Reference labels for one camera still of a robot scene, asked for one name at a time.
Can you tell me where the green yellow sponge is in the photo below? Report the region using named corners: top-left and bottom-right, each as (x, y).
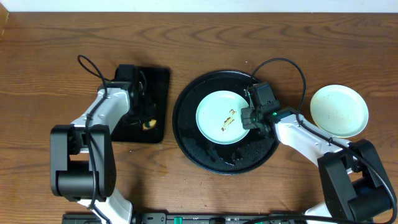
top-left (142, 119), bottom-right (157, 131)

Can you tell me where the mint plate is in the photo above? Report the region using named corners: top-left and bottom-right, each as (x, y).
top-left (310, 85), bottom-right (369, 138)
top-left (196, 90), bottom-right (249, 145)

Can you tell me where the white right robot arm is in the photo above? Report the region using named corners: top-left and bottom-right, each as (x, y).
top-left (241, 106), bottom-right (397, 223)

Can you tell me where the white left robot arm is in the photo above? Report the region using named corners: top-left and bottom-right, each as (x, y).
top-left (50, 81), bottom-right (144, 223)

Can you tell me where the black rectangular tray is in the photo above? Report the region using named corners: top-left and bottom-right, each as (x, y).
top-left (111, 66), bottom-right (170, 144)

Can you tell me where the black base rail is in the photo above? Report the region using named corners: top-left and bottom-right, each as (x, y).
top-left (61, 211), bottom-right (315, 224)

